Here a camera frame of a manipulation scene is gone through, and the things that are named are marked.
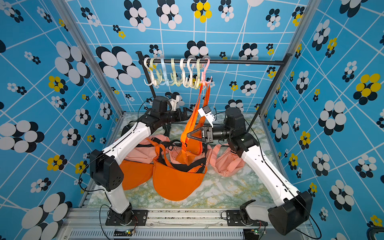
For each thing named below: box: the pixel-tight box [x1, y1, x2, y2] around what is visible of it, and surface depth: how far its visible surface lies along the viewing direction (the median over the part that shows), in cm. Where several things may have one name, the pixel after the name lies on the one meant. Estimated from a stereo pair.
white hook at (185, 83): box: [179, 58, 189, 88], surface depth 68 cm
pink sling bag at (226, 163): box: [206, 144, 245, 177], surface depth 90 cm
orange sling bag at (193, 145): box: [176, 83, 211, 165], surface depth 62 cm
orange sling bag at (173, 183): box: [152, 144, 207, 201], surface depth 85 cm
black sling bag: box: [159, 139, 208, 174], surface depth 89 cm
